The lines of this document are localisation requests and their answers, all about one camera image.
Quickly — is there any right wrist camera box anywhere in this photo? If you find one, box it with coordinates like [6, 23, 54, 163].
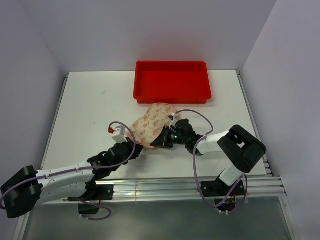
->
[168, 112, 179, 128]

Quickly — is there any red plastic tray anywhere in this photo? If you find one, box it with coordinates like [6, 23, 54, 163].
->
[133, 61, 212, 105]

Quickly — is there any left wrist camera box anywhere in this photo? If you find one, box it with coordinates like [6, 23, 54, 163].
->
[108, 125, 127, 144]

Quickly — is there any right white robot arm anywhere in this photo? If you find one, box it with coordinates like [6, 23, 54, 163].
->
[150, 119, 267, 197]

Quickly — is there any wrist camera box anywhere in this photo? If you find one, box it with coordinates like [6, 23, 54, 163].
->
[168, 112, 179, 128]
[108, 125, 127, 144]

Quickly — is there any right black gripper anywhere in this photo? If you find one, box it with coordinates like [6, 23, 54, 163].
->
[150, 125, 188, 149]

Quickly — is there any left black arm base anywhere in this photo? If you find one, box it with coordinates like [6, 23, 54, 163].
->
[67, 184, 114, 222]

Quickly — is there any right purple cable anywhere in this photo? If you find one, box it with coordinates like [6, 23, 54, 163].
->
[173, 109, 249, 210]

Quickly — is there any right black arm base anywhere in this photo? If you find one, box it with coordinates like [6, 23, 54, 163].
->
[200, 179, 248, 216]

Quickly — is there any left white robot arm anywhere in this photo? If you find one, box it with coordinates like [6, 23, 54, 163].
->
[0, 140, 144, 219]

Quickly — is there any aluminium frame rail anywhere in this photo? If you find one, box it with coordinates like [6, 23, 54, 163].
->
[14, 71, 301, 240]

